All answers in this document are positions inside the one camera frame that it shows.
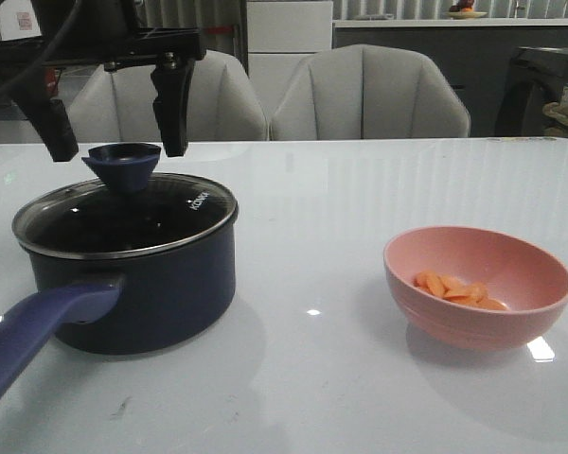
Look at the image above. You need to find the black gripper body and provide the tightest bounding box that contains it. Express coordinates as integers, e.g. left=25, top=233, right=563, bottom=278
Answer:
left=0, top=28, right=205, bottom=69

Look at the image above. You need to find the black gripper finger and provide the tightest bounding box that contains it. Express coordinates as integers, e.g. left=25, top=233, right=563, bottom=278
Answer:
left=151, top=52, right=195, bottom=157
left=9, top=67, right=79, bottom=162

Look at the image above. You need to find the glass lid blue knob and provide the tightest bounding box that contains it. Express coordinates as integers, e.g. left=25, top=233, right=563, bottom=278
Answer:
left=12, top=143, right=240, bottom=260

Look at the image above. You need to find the pink plastic bowl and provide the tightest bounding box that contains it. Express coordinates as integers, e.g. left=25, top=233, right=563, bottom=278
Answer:
left=383, top=226, right=568, bottom=351

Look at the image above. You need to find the orange ham slices pile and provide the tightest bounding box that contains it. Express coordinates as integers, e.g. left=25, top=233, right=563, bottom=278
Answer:
left=414, top=270, right=507, bottom=311

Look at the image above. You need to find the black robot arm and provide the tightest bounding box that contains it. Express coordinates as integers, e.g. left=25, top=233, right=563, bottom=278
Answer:
left=0, top=1, right=205, bottom=162

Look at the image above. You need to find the left grey upholstered chair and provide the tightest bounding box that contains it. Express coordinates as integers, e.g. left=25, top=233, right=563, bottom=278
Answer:
left=67, top=50, right=268, bottom=143

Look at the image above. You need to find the grey upholstered chair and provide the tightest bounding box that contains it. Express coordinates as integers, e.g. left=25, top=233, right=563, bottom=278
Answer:
left=67, top=50, right=268, bottom=143
left=270, top=44, right=470, bottom=141

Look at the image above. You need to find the white drawer cabinet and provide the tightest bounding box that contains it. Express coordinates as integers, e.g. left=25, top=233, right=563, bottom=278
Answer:
left=247, top=1, right=333, bottom=117

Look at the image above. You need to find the right grey upholstered chair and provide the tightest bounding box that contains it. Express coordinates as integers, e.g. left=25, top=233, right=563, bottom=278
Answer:
left=270, top=44, right=470, bottom=141

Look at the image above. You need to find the fruit plate on counter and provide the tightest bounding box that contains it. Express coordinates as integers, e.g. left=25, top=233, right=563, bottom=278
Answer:
left=447, top=0, right=487, bottom=20

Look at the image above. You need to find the grey counter white top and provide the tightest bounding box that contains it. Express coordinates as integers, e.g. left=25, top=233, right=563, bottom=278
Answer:
left=333, top=18, right=568, bottom=137

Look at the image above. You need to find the dark grey appliance cabinet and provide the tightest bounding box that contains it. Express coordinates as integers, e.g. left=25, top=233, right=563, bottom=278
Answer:
left=494, top=47, right=568, bottom=136

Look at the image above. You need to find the beige folded cushion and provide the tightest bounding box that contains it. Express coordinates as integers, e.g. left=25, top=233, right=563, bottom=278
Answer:
left=542, top=102, right=568, bottom=138

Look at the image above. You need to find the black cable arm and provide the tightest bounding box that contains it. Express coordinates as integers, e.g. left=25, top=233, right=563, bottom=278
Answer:
left=0, top=0, right=84, bottom=108

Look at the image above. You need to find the dark blue saucepan purple handle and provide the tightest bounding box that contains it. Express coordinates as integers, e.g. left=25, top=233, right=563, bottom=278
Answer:
left=0, top=217, right=237, bottom=399

